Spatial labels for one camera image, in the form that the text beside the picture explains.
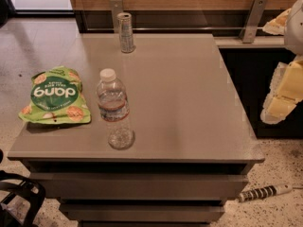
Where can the black chair base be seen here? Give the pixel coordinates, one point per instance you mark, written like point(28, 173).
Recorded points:
point(22, 202)

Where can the green dang chips bag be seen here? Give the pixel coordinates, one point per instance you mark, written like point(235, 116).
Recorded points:
point(56, 98)

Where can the silver redbull can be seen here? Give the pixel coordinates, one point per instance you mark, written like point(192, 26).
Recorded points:
point(125, 31)

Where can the clear plastic water bottle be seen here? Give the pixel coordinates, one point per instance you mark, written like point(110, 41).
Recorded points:
point(114, 109)

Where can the grey drawer cabinet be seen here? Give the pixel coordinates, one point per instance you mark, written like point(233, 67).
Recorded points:
point(193, 145)

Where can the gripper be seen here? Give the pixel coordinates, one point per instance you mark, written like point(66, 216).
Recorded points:
point(294, 27)

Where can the white power strip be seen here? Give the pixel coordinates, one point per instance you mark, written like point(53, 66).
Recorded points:
point(264, 192)

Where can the left metal bracket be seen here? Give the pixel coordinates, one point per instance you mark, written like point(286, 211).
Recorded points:
point(116, 7)

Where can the right metal bracket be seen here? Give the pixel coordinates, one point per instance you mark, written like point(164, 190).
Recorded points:
point(250, 28)

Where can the metal bracket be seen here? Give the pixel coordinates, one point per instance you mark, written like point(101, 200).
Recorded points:
point(250, 28)
point(116, 7)

